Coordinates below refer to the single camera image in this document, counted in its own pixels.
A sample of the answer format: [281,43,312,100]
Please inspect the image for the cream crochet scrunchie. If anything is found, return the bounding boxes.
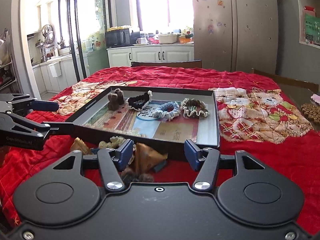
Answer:
[98,136,126,149]

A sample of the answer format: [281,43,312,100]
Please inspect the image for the tan striped snack packet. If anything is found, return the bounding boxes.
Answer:
[70,138,92,155]

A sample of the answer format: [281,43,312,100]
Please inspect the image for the tan triangular snack packet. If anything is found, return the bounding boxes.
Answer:
[135,143,168,174]

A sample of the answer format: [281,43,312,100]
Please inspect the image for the teal binder clip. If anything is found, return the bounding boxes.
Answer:
[152,160,167,173]

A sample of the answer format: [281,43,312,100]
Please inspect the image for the black white ruffled scrunchie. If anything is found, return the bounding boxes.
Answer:
[180,98,209,118]

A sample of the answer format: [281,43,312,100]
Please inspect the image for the blue white crochet scrunchie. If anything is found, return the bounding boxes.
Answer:
[151,101,181,121]

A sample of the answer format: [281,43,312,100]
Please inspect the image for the brown fuzzy hair claw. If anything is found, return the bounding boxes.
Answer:
[107,88,125,111]

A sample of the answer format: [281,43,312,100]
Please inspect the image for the black braided scrunchie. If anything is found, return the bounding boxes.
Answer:
[127,90,152,111]

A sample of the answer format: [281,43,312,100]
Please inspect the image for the brown fuzzy bow clip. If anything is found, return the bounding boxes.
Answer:
[120,167,154,185]

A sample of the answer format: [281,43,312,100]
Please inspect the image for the black shallow box tray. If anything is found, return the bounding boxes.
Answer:
[67,86,220,159]

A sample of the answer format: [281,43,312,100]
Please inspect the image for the red quilted bedspread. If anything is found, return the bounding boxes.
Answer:
[1,66,319,234]

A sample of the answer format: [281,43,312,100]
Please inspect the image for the white kitchen cabinet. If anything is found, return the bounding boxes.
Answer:
[106,43,194,67]

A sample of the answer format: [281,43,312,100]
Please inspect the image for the dark wooden chair back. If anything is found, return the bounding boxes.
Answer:
[131,60,202,69]

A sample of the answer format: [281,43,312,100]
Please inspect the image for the dark wooden chair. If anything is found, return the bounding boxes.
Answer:
[131,60,202,69]
[251,68,319,94]

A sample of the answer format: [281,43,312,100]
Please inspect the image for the dark wooden chair right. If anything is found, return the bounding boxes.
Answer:
[251,68,319,94]

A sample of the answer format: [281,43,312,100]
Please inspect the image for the black microwave oven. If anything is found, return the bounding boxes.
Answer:
[105,28,131,48]

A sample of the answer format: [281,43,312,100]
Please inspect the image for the brown beaded coaster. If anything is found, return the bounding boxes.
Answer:
[301,103,320,125]

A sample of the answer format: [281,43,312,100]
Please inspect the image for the white mug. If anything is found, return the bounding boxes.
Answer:
[136,37,148,44]

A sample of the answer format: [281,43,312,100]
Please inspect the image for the white basin on counter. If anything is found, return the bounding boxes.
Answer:
[158,33,178,44]

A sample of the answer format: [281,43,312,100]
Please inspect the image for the silver double-door refrigerator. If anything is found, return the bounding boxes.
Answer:
[193,0,278,74]

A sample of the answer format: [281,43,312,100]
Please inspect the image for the green sign card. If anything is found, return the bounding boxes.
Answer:
[304,14,320,46]

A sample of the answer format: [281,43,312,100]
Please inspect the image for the black sliding door frame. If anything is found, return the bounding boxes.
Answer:
[58,0,113,83]

